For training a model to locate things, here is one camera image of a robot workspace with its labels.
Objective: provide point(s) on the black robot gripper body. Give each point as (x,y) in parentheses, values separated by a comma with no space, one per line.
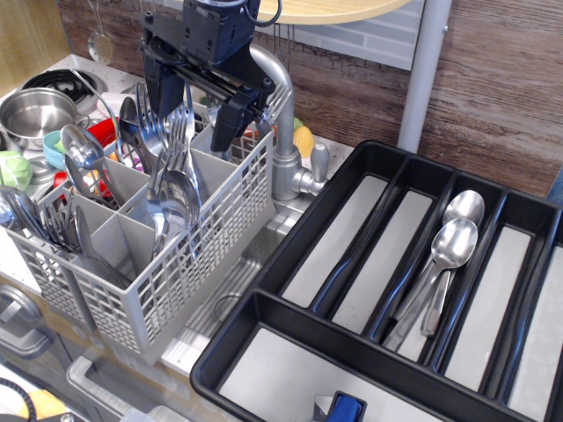
(211,36)

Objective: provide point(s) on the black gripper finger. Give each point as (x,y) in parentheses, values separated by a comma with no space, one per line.
(233,118)
(165,87)

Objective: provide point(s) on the big steel spoon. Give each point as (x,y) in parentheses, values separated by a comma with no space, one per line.
(174,204)

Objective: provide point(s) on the steel spoon upright left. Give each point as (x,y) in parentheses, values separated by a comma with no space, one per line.
(86,151)

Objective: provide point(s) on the grey plastic cutlery basket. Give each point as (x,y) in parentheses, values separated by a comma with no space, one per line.
(167,288)

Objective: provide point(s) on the upper steel spoon in tray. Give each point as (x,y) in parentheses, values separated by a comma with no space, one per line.
(468,204)

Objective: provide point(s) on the steel spoon in tray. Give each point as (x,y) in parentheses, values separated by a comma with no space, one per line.
(451,248)
(468,204)

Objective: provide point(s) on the lower steel spoon in tray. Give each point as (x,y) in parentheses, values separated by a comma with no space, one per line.
(451,248)

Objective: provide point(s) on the black cutlery tray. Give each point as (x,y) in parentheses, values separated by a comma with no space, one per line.
(316,319)

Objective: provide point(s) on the steel fork near faucet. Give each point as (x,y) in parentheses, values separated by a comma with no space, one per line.
(274,106)

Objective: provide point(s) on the tall steel fork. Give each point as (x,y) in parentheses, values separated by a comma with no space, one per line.
(182,131)

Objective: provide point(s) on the yellow toy corn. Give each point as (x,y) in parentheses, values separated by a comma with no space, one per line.
(304,140)

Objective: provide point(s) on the hanging steel skimmer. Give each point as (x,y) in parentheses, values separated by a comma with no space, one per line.
(100,45)

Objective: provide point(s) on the red toy item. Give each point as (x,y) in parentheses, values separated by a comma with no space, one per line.
(104,132)

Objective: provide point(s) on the silver curved faucet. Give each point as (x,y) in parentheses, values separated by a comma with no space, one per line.
(290,178)

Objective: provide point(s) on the round wooden shelf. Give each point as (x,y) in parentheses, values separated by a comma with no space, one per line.
(331,12)

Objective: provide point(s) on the black stove burner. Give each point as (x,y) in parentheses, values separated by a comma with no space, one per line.
(62,80)

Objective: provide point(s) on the light blue toy cup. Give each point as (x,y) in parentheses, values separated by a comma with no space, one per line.
(53,149)

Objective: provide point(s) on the steel pot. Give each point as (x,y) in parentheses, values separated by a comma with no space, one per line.
(28,115)

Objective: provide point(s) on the green toy cabbage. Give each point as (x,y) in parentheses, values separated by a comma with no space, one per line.
(16,171)

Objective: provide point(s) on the grey vertical pole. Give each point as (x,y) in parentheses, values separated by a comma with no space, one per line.
(433,27)

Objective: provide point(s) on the blue object at bottom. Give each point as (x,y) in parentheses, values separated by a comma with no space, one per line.
(340,407)

